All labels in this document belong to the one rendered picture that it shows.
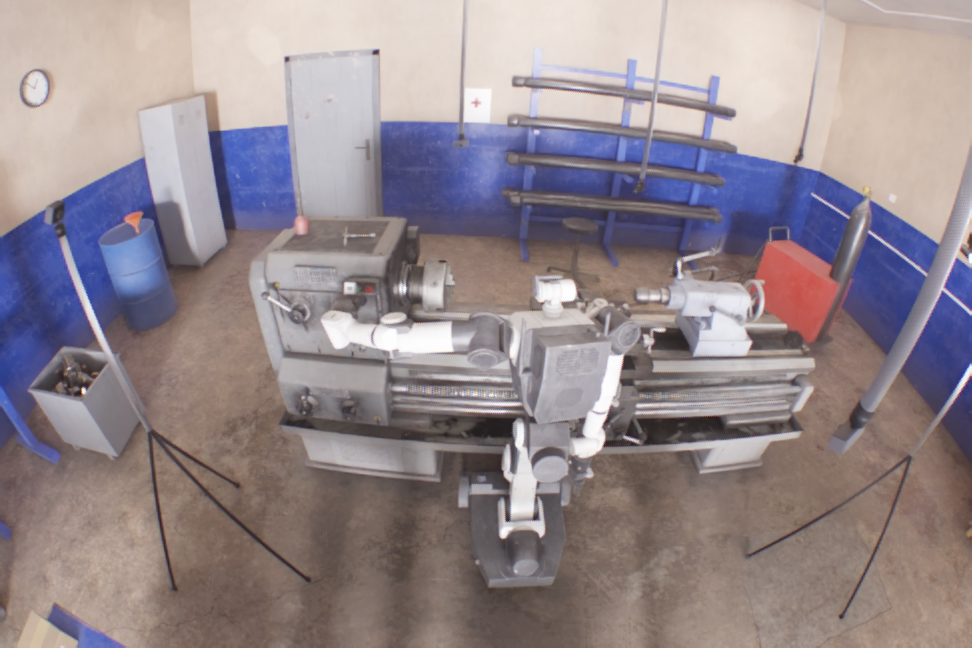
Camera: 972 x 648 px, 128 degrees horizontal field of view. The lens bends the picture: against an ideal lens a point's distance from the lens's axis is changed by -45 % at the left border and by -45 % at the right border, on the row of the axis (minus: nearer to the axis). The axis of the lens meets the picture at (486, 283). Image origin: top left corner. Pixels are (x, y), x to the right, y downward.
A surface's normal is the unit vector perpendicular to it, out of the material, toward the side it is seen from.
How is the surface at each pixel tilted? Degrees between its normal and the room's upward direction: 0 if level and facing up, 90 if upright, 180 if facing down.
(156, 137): 90
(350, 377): 32
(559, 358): 78
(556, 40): 90
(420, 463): 90
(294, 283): 90
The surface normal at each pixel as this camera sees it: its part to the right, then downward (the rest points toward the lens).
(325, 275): -0.02, 0.50
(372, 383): 0.03, -0.46
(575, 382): 0.21, 0.54
